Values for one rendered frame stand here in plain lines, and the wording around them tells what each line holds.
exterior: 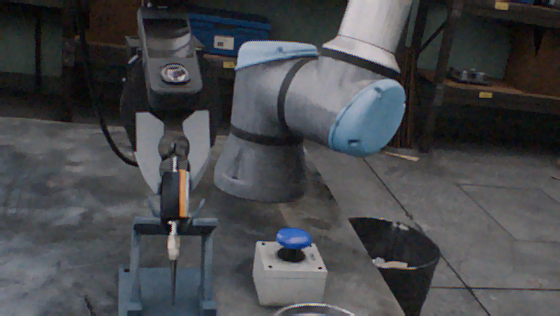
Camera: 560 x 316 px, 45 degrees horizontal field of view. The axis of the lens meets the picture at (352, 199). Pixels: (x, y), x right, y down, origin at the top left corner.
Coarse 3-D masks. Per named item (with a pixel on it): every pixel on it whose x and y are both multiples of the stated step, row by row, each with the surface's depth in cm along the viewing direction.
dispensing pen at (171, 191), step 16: (176, 144) 70; (176, 160) 70; (176, 176) 68; (176, 192) 68; (160, 208) 69; (176, 208) 67; (176, 224) 68; (176, 240) 68; (176, 256) 68; (176, 272) 68
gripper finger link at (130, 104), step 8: (128, 80) 64; (128, 88) 64; (128, 96) 64; (136, 96) 64; (120, 104) 65; (128, 104) 64; (136, 104) 65; (144, 104) 65; (120, 112) 65; (128, 112) 65; (136, 112) 65; (144, 112) 65; (128, 120) 65; (128, 128) 65; (128, 136) 66
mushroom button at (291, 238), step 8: (280, 232) 75; (288, 232) 75; (296, 232) 76; (304, 232) 76; (280, 240) 74; (288, 240) 74; (296, 240) 74; (304, 240) 75; (288, 248) 75; (296, 248) 74; (304, 248) 75
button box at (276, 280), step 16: (256, 256) 78; (272, 256) 76; (288, 256) 76; (304, 256) 76; (320, 256) 78; (256, 272) 78; (272, 272) 73; (288, 272) 73; (304, 272) 74; (320, 272) 74; (256, 288) 77; (272, 288) 74; (288, 288) 74; (304, 288) 75; (320, 288) 75; (272, 304) 74; (288, 304) 75
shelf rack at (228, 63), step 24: (72, 0) 349; (72, 24) 354; (408, 24) 399; (72, 48) 357; (96, 48) 361; (120, 48) 364; (72, 72) 368; (216, 72) 382; (72, 96) 414; (72, 120) 377
